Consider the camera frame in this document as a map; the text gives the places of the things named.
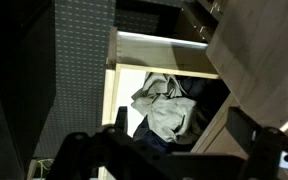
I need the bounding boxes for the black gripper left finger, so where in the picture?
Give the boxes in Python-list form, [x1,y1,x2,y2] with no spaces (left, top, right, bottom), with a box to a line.
[46,106,128,180]

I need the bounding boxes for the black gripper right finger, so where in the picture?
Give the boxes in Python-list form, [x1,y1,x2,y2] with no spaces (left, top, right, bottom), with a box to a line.
[226,107,282,180]

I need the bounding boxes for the black clothing in drawer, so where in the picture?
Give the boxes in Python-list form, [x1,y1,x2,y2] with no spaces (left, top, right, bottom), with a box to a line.
[133,76,229,153]

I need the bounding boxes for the wooden lower left drawer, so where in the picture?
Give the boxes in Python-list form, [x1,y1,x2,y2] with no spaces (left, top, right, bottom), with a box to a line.
[102,27,238,154]

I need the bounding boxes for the beige crumpled garment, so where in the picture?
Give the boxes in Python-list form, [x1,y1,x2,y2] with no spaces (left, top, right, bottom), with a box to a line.
[131,72,203,144]

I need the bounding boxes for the black equipment case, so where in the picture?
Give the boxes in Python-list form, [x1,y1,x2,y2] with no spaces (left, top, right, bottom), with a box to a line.
[0,0,56,180]

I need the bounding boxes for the wooden bed frame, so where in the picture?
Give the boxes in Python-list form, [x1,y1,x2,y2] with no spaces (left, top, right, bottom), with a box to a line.
[170,0,288,161]

